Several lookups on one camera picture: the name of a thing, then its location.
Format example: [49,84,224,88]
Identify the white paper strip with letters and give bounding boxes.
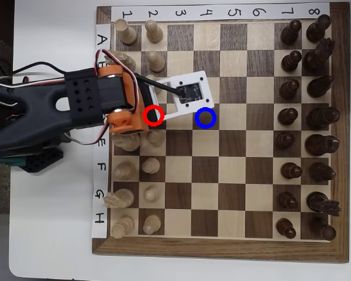
[92,23,112,238]

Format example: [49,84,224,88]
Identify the dark wooden knight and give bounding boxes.
[302,37,336,74]
[306,191,342,217]

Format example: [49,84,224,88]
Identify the light wooden pawn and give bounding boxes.
[142,215,161,235]
[142,157,161,174]
[143,186,160,203]
[145,74,164,94]
[146,50,166,73]
[144,19,164,44]
[147,130,166,147]

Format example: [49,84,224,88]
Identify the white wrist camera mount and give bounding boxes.
[147,71,216,121]

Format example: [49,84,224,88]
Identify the black camera cable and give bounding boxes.
[11,61,184,97]

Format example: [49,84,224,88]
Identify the dark wooden king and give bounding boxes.
[305,133,340,156]

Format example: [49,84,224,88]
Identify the light wooden rook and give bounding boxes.
[113,19,138,45]
[111,215,135,239]

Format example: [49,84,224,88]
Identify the green table clamp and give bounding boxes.
[0,155,29,168]

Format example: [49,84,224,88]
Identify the light wooden knight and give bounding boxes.
[104,50,137,74]
[102,189,135,208]

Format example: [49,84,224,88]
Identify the dark wooden queen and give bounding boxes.
[306,107,340,129]

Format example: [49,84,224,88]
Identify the red white black servo wires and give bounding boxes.
[95,49,135,77]
[0,70,68,88]
[63,130,111,146]

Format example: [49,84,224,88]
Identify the white paper strip with numbers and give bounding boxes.
[111,2,331,22]

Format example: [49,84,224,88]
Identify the dark wooden bishop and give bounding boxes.
[309,162,337,181]
[307,75,334,98]

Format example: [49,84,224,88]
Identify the dark wooden pawn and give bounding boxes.
[280,162,303,180]
[280,19,302,45]
[277,107,298,126]
[276,218,297,239]
[281,50,302,73]
[276,132,295,150]
[277,191,298,211]
[279,78,301,100]

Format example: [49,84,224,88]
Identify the light wooden bishop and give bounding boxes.
[113,160,135,180]

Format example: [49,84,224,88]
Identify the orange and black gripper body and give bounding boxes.
[98,65,165,136]

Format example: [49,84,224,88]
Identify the wooden chessboard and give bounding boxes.
[91,2,351,263]

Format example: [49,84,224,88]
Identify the dark wooden rook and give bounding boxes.
[309,218,337,241]
[306,14,331,43]

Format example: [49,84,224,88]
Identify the black perforated arm base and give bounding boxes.
[19,146,64,174]

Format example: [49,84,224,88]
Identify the light wooden king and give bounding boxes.
[112,133,141,152]

